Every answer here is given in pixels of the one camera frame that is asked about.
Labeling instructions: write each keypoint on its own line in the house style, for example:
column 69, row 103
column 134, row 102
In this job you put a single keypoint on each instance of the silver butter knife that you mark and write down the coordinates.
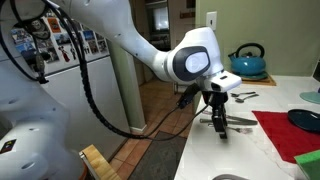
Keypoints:
column 225, row 122
column 234, row 119

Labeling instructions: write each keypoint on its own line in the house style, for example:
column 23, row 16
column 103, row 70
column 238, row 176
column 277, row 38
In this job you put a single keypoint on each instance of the white refrigerator with photos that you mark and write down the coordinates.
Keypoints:
column 40, row 113

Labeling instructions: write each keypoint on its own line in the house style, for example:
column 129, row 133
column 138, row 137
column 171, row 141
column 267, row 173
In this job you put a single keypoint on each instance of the red cloth mat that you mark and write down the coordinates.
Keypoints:
column 288, row 139

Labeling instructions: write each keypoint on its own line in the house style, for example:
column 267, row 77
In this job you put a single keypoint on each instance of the silver fork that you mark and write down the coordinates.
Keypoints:
column 239, row 130

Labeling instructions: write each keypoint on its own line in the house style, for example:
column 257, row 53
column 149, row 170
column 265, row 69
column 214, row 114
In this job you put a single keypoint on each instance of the dark floor mat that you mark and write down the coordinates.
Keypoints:
column 161, row 159

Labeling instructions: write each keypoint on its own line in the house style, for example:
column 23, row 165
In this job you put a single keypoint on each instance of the blue tea kettle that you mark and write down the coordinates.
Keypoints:
column 248, row 65

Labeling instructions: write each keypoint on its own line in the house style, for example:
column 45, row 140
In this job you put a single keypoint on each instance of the wooden block on cart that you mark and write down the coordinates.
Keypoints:
column 95, row 166

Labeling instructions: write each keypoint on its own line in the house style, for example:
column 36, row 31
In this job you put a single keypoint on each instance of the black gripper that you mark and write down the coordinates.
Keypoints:
column 217, row 100

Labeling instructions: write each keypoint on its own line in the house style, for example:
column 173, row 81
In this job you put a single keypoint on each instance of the silver spoon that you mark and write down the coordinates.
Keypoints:
column 239, row 94
column 239, row 100

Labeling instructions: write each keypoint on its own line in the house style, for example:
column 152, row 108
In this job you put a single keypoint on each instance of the black round plate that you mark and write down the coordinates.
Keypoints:
column 305, row 119

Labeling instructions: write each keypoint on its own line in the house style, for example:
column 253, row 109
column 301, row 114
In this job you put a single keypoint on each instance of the green sponge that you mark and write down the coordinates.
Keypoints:
column 309, row 163

